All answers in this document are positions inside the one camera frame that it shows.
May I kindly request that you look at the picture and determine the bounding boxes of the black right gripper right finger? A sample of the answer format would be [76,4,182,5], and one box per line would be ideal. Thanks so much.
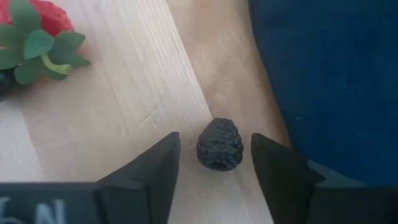
[251,133,326,224]

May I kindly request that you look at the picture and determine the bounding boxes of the folded dark blue cloth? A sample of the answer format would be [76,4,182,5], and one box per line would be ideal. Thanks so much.
[248,0,398,189]

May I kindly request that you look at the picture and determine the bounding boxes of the red strawberry green leaves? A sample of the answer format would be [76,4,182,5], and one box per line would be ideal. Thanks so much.
[0,0,92,86]

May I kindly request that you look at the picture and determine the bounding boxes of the blackberry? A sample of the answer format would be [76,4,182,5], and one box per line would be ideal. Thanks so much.
[195,117,244,172]

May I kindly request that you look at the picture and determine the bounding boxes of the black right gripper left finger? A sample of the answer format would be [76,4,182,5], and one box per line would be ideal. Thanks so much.
[95,131,181,224]

